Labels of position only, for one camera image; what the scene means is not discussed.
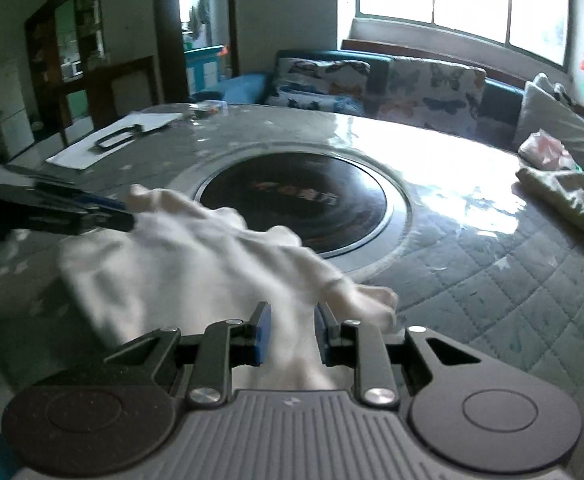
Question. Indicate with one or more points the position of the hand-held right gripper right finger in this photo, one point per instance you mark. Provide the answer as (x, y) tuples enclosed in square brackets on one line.
[(324, 336)]

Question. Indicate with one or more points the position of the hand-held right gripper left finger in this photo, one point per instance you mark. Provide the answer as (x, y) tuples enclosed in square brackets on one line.
[(262, 335)]

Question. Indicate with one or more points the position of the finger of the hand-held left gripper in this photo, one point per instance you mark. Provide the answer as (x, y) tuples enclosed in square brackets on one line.
[(87, 222), (84, 199)]

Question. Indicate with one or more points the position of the white fleece sweater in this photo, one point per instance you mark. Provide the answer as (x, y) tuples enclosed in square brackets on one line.
[(182, 270)]

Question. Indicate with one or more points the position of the white paper sheet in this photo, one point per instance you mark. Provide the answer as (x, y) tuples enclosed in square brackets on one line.
[(117, 135)]

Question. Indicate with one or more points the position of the white refrigerator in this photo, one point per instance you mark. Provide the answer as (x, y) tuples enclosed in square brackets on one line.
[(9, 110)]

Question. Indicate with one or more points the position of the dark wooden cabinet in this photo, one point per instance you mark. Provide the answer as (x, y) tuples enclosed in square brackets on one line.
[(72, 60)]

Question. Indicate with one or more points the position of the round black hob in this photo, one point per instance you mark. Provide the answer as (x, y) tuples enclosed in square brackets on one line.
[(312, 195)]

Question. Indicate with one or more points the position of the clear plastic box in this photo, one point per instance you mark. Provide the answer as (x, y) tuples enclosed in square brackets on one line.
[(207, 110)]

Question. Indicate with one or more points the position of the teal cabinet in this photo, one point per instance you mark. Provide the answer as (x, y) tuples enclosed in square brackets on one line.
[(202, 67)]

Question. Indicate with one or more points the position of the blue sofa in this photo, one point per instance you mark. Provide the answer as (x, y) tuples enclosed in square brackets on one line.
[(242, 87)]

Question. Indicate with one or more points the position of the small butterfly print cushion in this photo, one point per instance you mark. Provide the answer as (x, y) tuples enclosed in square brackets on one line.
[(322, 71), (312, 99)]

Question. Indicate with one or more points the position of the large butterfly print cushion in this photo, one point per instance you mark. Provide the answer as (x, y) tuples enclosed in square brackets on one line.
[(431, 92)]

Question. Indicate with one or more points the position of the green patterned cloth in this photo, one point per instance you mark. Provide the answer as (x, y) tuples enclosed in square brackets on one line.
[(566, 195)]

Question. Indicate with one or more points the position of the pink plastic bag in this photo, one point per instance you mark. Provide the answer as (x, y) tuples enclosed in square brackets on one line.
[(544, 149)]

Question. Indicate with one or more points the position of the grey pillow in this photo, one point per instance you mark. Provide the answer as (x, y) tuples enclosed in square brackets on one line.
[(551, 117)]

